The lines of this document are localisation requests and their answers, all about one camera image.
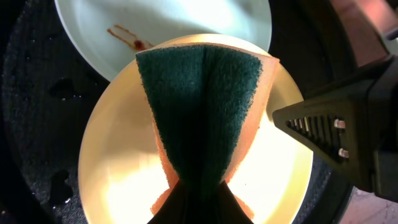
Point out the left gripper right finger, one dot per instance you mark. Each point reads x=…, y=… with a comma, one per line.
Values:
x=229, y=209

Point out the light blue plate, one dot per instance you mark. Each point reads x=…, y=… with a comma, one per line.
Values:
x=103, y=31

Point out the yellow plate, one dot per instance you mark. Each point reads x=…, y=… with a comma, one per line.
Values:
x=121, y=172

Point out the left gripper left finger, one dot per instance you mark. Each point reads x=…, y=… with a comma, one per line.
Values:
x=173, y=209

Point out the green yellow sponge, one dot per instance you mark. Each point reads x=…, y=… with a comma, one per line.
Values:
x=207, y=102

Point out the round black tray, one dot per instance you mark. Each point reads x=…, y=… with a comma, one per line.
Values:
x=48, y=92

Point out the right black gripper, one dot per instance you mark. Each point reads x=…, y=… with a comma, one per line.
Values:
x=335, y=127

